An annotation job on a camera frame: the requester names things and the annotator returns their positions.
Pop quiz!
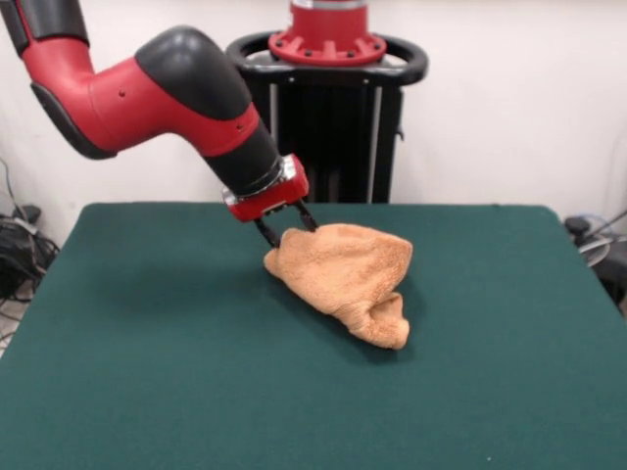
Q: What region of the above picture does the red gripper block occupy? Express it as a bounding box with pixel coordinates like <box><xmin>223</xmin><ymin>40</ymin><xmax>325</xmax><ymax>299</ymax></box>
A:
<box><xmin>226</xmin><ymin>153</ymin><xmax>320</xmax><ymax>251</ymax></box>

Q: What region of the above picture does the orange terry towel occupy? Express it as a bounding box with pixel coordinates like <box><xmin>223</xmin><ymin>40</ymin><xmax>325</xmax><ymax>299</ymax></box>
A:
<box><xmin>263</xmin><ymin>222</ymin><xmax>414</xmax><ymax>350</ymax></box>

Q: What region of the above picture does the dark green table cloth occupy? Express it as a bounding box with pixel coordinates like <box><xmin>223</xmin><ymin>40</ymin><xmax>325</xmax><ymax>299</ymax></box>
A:
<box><xmin>0</xmin><ymin>202</ymin><xmax>627</xmax><ymax>470</ymax></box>

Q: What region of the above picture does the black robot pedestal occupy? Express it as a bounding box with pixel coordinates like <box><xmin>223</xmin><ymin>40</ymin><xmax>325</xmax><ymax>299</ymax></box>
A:
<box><xmin>224</xmin><ymin>31</ymin><xmax>430</xmax><ymax>205</ymax></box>

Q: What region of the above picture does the black cable tangle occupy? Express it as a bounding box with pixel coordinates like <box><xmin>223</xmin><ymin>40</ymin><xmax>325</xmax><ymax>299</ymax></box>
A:
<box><xmin>0</xmin><ymin>156</ymin><xmax>61</xmax><ymax>344</ymax></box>

